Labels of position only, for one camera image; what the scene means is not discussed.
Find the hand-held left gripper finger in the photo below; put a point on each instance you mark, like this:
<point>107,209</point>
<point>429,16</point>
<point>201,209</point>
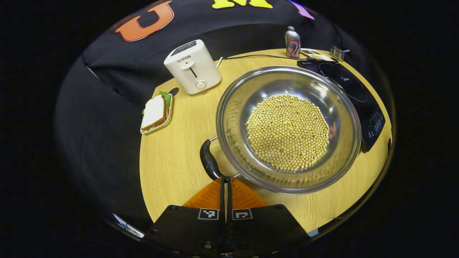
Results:
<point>229,197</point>
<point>222,197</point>

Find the pile of yellow soybeans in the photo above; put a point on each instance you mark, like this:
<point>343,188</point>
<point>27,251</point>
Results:
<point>287,132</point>

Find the stainless steel pot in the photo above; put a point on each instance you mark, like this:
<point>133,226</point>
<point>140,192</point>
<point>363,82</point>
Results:
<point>258,86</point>

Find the black induction cooktop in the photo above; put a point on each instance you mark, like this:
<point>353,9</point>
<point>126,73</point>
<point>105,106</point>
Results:
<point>355,93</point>

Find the small cream plate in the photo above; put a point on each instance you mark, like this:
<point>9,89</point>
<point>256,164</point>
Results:
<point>170,114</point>

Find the sandwich with lettuce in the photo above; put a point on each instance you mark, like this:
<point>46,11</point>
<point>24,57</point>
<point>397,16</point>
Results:
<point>154,113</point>

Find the white toaster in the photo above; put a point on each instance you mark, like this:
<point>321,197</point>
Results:
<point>193,75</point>

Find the silver drink bottle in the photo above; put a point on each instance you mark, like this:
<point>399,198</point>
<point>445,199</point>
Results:
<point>292,44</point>

